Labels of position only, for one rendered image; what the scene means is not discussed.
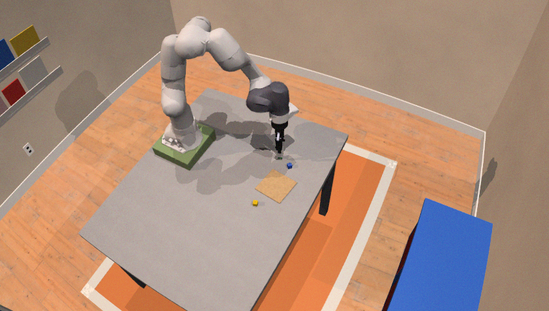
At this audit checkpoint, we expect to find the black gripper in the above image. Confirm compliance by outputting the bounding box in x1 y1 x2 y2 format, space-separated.
271 121 288 157

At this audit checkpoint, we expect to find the tan square mat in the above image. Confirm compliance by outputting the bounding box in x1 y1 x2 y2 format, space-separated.
255 169 297 203

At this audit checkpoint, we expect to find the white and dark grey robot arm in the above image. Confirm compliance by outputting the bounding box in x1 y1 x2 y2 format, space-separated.
160 16 299 154

